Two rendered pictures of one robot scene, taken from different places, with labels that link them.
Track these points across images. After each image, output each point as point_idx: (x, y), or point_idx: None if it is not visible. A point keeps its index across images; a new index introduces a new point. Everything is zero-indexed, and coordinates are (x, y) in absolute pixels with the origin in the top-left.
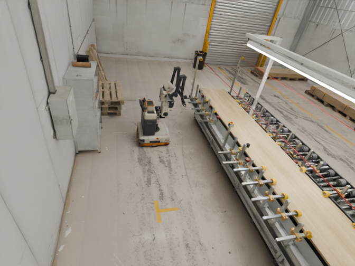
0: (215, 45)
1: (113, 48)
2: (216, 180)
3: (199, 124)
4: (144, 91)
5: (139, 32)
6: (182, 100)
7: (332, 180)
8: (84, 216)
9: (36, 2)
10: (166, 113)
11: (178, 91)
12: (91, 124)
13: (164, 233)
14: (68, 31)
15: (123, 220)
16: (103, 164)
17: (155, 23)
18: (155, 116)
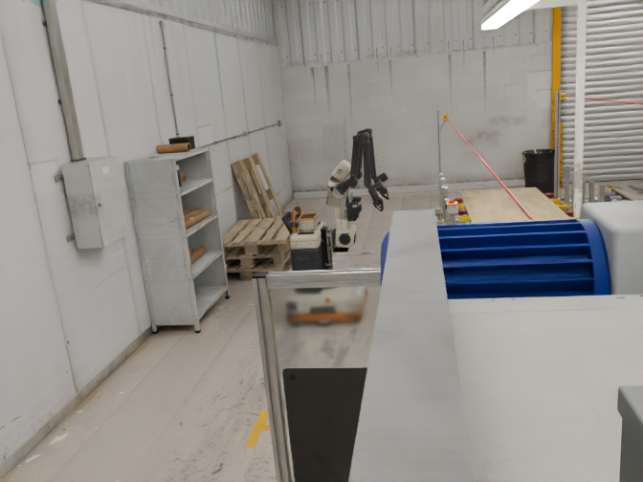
0: (587, 130)
1: (327, 178)
2: None
3: None
4: (363, 241)
5: (381, 135)
6: (371, 193)
7: None
8: (103, 420)
9: (55, 17)
10: (346, 235)
11: (356, 171)
12: (177, 258)
13: (246, 465)
14: (164, 100)
15: (172, 433)
16: (193, 349)
17: (416, 108)
18: (312, 239)
